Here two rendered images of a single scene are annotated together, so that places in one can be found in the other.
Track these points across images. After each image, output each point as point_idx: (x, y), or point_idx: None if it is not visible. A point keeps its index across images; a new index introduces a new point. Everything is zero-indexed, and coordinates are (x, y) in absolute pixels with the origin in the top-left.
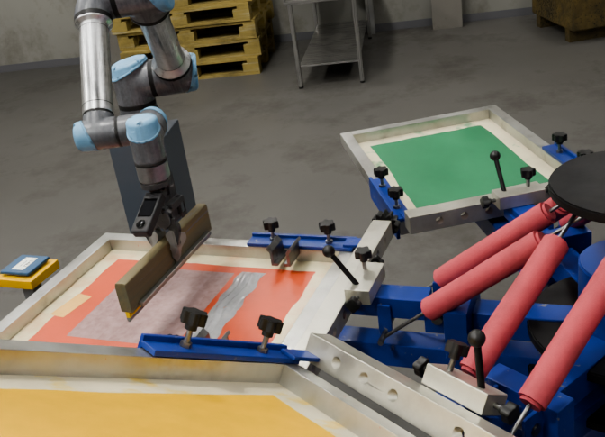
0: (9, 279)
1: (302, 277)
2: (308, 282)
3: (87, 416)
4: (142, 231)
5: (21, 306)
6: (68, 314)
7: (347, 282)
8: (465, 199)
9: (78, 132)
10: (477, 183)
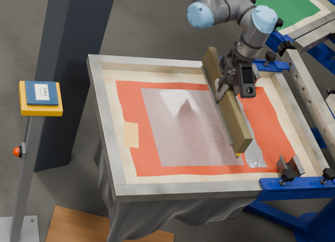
0: (39, 110)
1: (260, 93)
2: (267, 97)
3: None
4: (252, 96)
5: (110, 146)
6: (140, 144)
7: (324, 107)
8: (317, 30)
9: (207, 16)
10: (280, 3)
